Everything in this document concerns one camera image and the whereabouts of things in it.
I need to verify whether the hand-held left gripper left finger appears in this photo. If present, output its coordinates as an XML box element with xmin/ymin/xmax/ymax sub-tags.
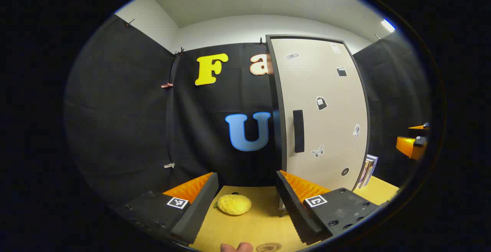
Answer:
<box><xmin>114</xmin><ymin>172</ymin><xmax>219</xmax><ymax>246</ymax></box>

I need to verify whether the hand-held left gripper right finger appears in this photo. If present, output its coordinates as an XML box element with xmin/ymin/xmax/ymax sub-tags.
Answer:
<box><xmin>276</xmin><ymin>170</ymin><xmax>381</xmax><ymax>244</ymax></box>

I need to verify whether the beige cabinet door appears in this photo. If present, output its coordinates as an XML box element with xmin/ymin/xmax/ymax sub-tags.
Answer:
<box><xmin>270</xmin><ymin>38</ymin><xmax>369</xmax><ymax>192</ymax></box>

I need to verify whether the black backdrop cloth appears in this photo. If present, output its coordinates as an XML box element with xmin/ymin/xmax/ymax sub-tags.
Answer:
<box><xmin>63</xmin><ymin>14</ymin><xmax>432</xmax><ymax>206</ymax></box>

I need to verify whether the black cabinet door handle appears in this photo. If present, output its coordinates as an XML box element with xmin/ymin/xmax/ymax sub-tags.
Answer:
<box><xmin>293</xmin><ymin>110</ymin><xmax>305</xmax><ymax>153</ymax></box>

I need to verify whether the pink cover book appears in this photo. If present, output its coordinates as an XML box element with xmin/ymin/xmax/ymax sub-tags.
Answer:
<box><xmin>355</xmin><ymin>160</ymin><xmax>369</xmax><ymax>189</ymax></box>

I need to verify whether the brown round coaster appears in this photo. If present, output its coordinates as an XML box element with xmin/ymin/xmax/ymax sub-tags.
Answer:
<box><xmin>256</xmin><ymin>242</ymin><xmax>282</xmax><ymax>252</ymax></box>

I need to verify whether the blue-grey spine book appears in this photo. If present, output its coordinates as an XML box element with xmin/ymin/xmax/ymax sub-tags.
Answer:
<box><xmin>364</xmin><ymin>154</ymin><xmax>379</xmax><ymax>186</ymax></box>

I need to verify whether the white spine book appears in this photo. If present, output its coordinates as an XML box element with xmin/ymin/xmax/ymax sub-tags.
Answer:
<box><xmin>361</xmin><ymin>157</ymin><xmax>373</xmax><ymax>188</ymax></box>

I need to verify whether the yellow bumpy round object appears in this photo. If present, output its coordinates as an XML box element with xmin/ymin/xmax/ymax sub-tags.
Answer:
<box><xmin>214</xmin><ymin>193</ymin><xmax>252</xmax><ymax>216</ymax></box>

